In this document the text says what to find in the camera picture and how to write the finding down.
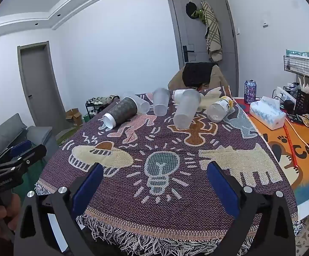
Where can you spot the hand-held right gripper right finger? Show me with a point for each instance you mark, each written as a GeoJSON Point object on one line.
{"type": "Point", "coordinates": [222, 189]}

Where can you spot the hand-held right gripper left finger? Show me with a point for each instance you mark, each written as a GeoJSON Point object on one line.
{"type": "Point", "coordinates": [88, 188]}

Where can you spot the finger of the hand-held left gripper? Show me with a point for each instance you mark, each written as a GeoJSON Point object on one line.
{"type": "Point", "coordinates": [21, 148]}
{"type": "Point", "coordinates": [34, 153]}

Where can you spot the yellow label plastic cup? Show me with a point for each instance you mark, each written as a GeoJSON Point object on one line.
{"type": "Point", "coordinates": [218, 110]}

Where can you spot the dark patterned paper cup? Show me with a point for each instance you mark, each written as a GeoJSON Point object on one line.
{"type": "Point", "coordinates": [124, 110]}

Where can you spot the tall frosted plastic cup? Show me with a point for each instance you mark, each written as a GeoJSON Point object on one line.
{"type": "Point", "coordinates": [186, 109]}

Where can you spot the clear plastic cup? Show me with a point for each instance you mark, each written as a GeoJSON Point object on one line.
{"type": "Point", "coordinates": [143, 105]}

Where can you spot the white plastic cup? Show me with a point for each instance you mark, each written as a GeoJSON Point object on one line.
{"type": "Point", "coordinates": [177, 95]}

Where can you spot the small frosted plastic cup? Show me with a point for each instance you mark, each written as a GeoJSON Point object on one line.
{"type": "Point", "coordinates": [160, 102]}

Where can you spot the grey sofa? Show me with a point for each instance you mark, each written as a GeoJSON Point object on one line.
{"type": "Point", "coordinates": [5, 133]}

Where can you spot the cardboard box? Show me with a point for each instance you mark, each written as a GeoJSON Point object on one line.
{"type": "Point", "coordinates": [74, 117]}

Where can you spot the printed woven blanket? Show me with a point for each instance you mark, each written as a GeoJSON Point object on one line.
{"type": "Point", "coordinates": [170, 213]}

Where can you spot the grey room door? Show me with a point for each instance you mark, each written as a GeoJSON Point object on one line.
{"type": "Point", "coordinates": [40, 85]}

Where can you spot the black shoe rack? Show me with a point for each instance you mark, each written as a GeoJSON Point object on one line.
{"type": "Point", "coordinates": [93, 109]}

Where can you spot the red ribbon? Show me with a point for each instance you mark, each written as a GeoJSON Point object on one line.
{"type": "Point", "coordinates": [290, 146]}

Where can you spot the orange cartoon mat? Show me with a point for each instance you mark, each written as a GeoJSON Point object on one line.
{"type": "Point", "coordinates": [306, 168]}

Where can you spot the white tissue box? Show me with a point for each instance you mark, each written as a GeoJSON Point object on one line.
{"type": "Point", "coordinates": [267, 112]}

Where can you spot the pale shoes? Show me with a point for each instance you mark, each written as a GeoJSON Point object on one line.
{"type": "Point", "coordinates": [106, 99]}

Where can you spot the purple drink can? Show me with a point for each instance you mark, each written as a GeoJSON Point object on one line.
{"type": "Point", "coordinates": [250, 92]}

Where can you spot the snack packet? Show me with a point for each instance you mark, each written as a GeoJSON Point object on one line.
{"type": "Point", "coordinates": [308, 120]}

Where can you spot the tan chair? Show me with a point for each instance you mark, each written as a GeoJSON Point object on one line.
{"type": "Point", "coordinates": [219, 78]}

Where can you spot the white power strip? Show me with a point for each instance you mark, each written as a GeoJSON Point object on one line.
{"type": "Point", "coordinates": [283, 94]}

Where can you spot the black jacket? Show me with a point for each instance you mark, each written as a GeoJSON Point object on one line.
{"type": "Point", "coordinates": [197, 74]}

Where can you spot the black mesh desk organiser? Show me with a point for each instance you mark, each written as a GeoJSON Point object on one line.
{"type": "Point", "coordinates": [302, 101]}

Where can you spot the white disposable cutlery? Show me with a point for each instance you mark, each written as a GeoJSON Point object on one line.
{"type": "Point", "coordinates": [303, 86]}

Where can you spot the plaid scarf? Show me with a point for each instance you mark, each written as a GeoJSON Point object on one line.
{"type": "Point", "coordinates": [213, 32]}

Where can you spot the grey entrance door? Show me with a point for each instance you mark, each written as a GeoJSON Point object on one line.
{"type": "Point", "coordinates": [191, 32]}

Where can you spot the black hat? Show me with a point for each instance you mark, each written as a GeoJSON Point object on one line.
{"type": "Point", "coordinates": [190, 9]}

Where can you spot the white wall switch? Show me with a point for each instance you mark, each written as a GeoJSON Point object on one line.
{"type": "Point", "coordinates": [238, 31]}
{"type": "Point", "coordinates": [265, 20]}

